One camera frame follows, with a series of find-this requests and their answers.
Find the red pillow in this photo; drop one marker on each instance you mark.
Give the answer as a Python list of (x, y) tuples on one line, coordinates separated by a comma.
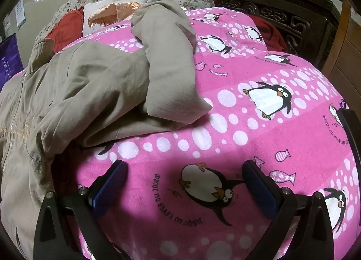
[(66, 31)]

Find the wall calendar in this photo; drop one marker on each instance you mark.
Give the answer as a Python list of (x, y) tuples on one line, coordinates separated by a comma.
[(21, 13)]

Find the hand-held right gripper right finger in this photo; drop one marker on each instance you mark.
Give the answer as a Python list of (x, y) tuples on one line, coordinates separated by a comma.
[(261, 189)]

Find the pink penguin print blanket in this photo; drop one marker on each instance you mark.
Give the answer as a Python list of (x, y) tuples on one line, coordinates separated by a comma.
[(239, 141)]

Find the brown wooden board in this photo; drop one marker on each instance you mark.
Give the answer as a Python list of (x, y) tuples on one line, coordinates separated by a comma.
[(347, 51)]

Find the purple bag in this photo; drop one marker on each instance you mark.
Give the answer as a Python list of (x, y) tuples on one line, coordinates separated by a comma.
[(10, 59)]

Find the black frame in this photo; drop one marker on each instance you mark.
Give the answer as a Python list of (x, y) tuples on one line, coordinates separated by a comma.
[(351, 124)]

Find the red cloth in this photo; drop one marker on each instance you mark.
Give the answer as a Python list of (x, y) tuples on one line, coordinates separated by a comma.
[(270, 34)]

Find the orange fringed scarf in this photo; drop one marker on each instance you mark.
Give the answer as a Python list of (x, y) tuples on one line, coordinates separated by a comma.
[(112, 11)]

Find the dark carved wooden headboard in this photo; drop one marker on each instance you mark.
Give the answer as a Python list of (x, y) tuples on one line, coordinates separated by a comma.
[(282, 9)]

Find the white pillow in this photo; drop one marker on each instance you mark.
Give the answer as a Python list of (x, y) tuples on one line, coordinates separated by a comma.
[(96, 9)]

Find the beige jacket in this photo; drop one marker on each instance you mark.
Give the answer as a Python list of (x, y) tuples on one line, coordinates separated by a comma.
[(84, 85)]

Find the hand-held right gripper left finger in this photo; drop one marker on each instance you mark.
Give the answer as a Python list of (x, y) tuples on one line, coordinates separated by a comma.
[(110, 183)]

